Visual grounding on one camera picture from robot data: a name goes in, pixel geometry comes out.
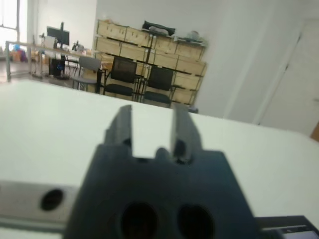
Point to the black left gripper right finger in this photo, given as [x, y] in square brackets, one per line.
[185, 134]

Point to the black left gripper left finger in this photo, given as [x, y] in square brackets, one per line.
[122, 129]

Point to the black box lid with window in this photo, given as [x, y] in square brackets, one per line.
[286, 224]

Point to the small white box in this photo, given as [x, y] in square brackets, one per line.
[49, 41]

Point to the brown cardboard box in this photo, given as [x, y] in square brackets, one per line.
[315, 134]

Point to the black mesh chair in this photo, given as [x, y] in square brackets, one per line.
[123, 69]
[160, 78]

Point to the grey office chair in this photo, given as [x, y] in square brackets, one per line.
[88, 64]

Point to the wooden crate storage shelf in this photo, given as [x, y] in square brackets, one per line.
[164, 57]

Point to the black computer tower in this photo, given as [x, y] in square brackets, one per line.
[57, 67]

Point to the black bag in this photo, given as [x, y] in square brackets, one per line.
[159, 27]

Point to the black computer monitor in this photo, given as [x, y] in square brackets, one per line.
[58, 35]

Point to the white door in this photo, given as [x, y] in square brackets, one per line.
[294, 82]

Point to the colourful toy pile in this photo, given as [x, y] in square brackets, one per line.
[20, 52]

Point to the bright window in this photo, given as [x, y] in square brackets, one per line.
[8, 15]

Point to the wooden desk with metal frame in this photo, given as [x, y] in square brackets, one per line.
[37, 47]

